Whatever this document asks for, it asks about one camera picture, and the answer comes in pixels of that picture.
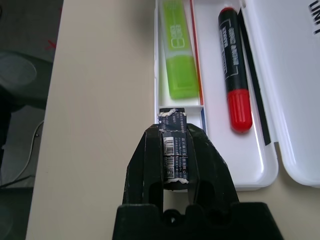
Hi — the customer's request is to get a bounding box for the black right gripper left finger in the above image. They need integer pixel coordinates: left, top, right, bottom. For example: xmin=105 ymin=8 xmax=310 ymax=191
xmin=121 ymin=123 xmax=166 ymax=217

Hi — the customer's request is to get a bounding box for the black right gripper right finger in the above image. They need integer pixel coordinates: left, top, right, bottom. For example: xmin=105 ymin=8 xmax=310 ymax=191
xmin=184 ymin=122 xmax=241 ymax=218

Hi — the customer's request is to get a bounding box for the small black eraser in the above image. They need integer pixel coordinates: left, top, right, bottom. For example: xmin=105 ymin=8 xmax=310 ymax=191
xmin=156 ymin=107 xmax=190 ymax=192

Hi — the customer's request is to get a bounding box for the black marker with red cap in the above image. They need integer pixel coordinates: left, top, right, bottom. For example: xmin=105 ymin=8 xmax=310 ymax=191
xmin=217 ymin=7 xmax=253 ymax=135

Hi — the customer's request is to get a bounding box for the white plastic pencil case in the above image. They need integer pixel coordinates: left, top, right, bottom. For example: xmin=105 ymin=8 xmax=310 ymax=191
xmin=153 ymin=0 xmax=320 ymax=192

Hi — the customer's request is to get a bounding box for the green highlighter pen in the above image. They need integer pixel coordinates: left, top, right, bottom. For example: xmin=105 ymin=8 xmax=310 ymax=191
xmin=161 ymin=0 xmax=201 ymax=100

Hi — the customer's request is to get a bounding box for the grey robot right leg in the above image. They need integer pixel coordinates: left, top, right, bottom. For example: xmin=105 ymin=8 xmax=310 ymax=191
xmin=0 ymin=86 xmax=50 ymax=188

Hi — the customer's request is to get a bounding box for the grey robot leg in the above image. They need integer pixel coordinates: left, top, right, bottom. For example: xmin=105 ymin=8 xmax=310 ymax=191
xmin=0 ymin=51 xmax=38 ymax=88
xmin=0 ymin=86 xmax=50 ymax=188

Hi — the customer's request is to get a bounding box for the grey robot left leg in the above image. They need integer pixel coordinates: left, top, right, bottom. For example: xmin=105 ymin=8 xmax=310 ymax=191
xmin=0 ymin=51 xmax=38 ymax=88

